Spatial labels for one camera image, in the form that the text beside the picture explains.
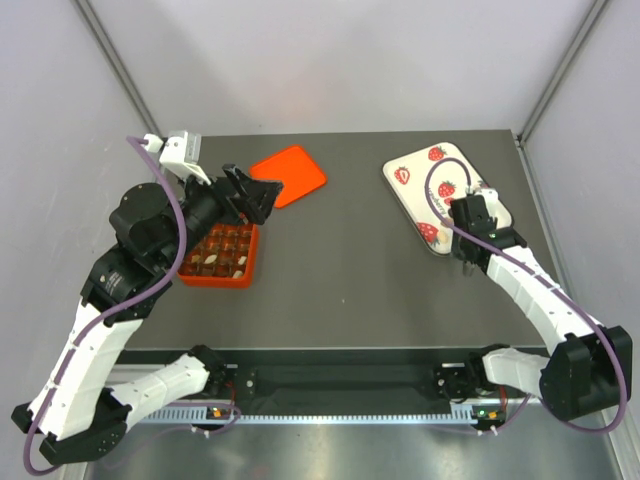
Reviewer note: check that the orange chocolate box with grid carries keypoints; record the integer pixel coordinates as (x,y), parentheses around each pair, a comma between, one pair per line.
(228,243)

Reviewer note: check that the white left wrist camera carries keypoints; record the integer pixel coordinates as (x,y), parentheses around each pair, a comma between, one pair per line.
(180,154)

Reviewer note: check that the orange box lid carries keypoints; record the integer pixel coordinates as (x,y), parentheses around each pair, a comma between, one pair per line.
(295,169)

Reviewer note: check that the aluminium rail frame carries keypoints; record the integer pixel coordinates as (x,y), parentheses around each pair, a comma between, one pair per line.
(506,437)

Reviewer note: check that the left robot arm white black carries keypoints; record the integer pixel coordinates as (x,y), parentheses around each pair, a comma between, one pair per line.
(80,418)

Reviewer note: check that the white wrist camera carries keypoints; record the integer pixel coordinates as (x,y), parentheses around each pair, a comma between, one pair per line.
(491,199)
(180,154)

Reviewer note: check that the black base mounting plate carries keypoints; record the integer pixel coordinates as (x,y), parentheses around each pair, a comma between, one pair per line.
(348,389)

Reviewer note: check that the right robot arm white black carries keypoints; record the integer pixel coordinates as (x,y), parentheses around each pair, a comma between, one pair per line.
(588,367)

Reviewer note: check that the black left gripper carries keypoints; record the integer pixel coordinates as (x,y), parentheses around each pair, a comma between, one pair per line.
(260,194)

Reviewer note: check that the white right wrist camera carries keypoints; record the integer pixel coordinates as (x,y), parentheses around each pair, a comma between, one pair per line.
(491,199)

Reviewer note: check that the metal tweezers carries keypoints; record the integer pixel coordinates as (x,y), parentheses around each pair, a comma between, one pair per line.
(468,269)

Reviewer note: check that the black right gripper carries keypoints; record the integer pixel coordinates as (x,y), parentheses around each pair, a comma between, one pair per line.
(457,243)

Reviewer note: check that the white strawberry tray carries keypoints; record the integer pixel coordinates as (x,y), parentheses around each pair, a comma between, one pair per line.
(425,183)

